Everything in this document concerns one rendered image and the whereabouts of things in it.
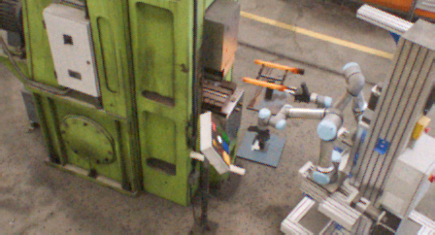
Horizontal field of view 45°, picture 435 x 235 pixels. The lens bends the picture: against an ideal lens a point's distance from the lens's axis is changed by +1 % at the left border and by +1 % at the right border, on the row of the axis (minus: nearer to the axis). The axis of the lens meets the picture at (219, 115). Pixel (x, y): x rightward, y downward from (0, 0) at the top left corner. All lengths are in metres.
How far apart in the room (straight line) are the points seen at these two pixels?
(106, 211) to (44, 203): 0.54
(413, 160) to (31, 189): 3.14
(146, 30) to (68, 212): 1.85
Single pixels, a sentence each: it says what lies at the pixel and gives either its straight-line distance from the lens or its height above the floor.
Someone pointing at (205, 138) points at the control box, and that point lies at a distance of 3.46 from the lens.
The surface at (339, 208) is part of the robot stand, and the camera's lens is 3.79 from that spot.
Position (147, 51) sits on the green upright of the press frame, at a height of 1.51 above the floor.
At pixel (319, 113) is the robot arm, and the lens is 3.46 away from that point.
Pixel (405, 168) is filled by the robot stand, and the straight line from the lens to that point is 3.56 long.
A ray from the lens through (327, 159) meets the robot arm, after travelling 3.49.
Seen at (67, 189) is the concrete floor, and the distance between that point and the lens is 4.81.
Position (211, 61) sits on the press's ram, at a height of 1.43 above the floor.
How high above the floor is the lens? 3.67
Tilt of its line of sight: 43 degrees down
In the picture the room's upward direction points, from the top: 3 degrees clockwise
